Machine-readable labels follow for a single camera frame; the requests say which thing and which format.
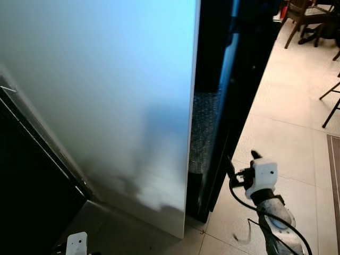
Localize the black fridge body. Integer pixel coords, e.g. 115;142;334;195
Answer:
185;0;283;224

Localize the white fridge door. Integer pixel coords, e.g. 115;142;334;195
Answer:
0;0;202;239

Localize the brown floor mat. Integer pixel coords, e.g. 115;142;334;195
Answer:
326;134;340;255

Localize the red plastic stool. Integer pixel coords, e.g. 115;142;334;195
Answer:
279;0;291;20

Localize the black cabinet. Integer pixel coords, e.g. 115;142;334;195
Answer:
0;73;91;255

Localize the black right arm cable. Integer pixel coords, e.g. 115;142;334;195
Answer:
226;156;313;255

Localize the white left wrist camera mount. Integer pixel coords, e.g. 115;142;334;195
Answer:
66;232;89;255

